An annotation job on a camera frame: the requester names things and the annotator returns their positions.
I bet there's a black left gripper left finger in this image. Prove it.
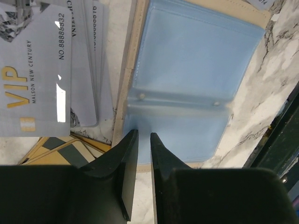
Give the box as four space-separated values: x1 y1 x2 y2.
0 130 139 224

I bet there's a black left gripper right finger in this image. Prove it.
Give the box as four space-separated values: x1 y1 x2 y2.
150 133 296 224

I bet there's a gold card stack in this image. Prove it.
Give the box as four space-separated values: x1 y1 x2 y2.
19 134 111 168

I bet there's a silver VIP card stack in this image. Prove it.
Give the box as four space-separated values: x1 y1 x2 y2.
0 0 113 137

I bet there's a beige card holder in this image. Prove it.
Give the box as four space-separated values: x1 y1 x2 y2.
113 0 271 172

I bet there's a single silver card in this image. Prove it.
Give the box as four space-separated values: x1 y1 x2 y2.
247 0 275 10

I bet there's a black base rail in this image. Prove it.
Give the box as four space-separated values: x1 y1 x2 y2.
243 86 299 178

